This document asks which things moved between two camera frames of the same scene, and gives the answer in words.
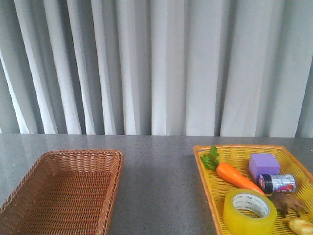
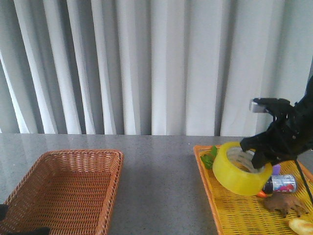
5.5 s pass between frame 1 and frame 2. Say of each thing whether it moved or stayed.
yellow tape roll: moved
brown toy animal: stayed
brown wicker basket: stayed
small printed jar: stayed
